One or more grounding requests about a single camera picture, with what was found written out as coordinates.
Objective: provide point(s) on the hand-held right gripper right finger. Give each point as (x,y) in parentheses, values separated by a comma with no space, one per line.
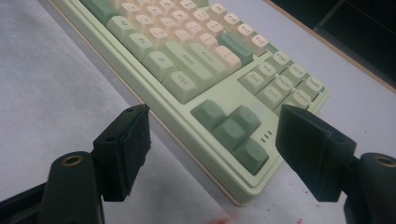
(311,149)

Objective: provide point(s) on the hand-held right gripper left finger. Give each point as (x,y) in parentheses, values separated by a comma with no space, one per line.
(123,155)

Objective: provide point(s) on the green and cream keyboard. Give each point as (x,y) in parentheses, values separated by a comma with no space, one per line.
(199,93)

